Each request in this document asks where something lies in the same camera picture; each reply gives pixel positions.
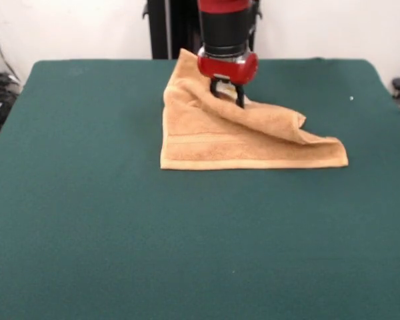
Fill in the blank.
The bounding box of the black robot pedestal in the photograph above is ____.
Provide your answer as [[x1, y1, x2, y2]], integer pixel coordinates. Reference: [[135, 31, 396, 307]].
[[141, 0, 264, 60]]

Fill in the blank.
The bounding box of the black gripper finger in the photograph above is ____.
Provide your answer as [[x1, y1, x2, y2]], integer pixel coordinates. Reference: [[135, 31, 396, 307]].
[[209, 77, 223, 99], [235, 85, 247, 109]]

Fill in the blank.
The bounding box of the orange terry towel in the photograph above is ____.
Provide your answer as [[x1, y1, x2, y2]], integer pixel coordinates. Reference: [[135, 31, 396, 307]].
[[159, 48, 349, 171]]

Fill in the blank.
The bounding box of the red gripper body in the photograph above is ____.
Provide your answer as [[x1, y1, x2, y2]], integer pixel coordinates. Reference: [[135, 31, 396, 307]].
[[196, 48, 259, 85]]

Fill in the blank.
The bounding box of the dark green table cloth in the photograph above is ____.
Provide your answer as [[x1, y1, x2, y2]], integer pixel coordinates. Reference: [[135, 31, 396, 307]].
[[0, 58, 400, 320]]

